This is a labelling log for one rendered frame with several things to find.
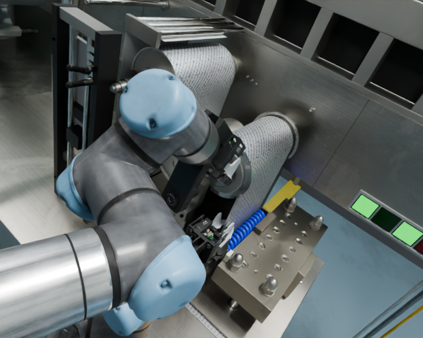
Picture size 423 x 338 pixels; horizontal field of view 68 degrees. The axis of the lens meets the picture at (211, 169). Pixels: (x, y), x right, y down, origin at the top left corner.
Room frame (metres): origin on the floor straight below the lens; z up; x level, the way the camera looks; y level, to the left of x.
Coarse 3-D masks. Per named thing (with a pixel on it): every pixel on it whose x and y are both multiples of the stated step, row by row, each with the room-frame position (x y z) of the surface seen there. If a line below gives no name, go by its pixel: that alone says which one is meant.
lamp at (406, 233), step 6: (402, 228) 0.69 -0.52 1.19; (408, 228) 0.68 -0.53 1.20; (414, 228) 0.68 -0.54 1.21; (396, 234) 0.69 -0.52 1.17; (402, 234) 0.68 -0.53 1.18; (408, 234) 0.68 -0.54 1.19; (414, 234) 0.67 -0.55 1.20; (420, 234) 0.67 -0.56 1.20; (402, 240) 0.68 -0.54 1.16; (408, 240) 0.67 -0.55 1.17; (414, 240) 0.67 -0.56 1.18
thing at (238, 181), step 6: (234, 156) 0.56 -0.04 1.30; (240, 162) 0.55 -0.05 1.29; (240, 168) 0.55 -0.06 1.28; (240, 174) 0.54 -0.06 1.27; (234, 180) 0.55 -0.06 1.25; (240, 180) 0.54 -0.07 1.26; (216, 186) 0.56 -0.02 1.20; (228, 186) 0.55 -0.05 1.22; (234, 186) 0.54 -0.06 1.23; (228, 192) 0.55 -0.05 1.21
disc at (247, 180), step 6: (240, 156) 0.56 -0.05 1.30; (246, 156) 0.55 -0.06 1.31; (246, 162) 0.55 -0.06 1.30; (246, 168) 0.55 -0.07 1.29; (246, 174) 0.55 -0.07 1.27; (246, 180) 0.54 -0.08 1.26; (210, 186) 0.57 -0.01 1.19; (240, 186) 0.55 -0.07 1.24; (246, 186) 0.54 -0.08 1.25; (216, 192) 0.57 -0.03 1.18; (222, 192) 0.56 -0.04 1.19; (234, 192) 0.55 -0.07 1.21; (240, 192) 0.54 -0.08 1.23; (228, 198) 0.55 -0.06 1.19; (234, 198) 0.55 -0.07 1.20
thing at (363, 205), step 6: (360, 198) 0.74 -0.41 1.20; (366, 198) 0.73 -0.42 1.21; (354, 204) 0.74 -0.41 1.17; (360, 204) 0.74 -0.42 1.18; (366, 204) 0.73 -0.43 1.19; (372, 204) 0.73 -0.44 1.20; (360, 210) 0.73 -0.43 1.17; (366, 210) 0.73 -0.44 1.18; (372, 210) 0.72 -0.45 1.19; (366, 216) 0.72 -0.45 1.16
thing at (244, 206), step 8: (280, 168) 0.76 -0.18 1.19; (272, 176) 0.72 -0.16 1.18; (256, 184) 0.63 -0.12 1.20; (264, 184) 0.69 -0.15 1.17; (248, 192) 0.60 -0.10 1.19; (256, 192) 0.66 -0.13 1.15; (264, 192) 0.73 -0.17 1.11; (240, 200) 0.57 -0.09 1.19; (248, 200) 0.62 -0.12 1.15; (256, 200) 0.69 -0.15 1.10; (232, 208) 0.55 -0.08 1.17; (240, 208) 0.59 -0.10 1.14; (248, 208) 0.66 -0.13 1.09; (256, 208) 0.74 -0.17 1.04; (232, 216) 0.56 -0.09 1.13; (240, 216) 0.62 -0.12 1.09; (248, 216) 0.70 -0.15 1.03; (224, 224) 0.55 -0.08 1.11; (240, 224) 0.66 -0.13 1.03
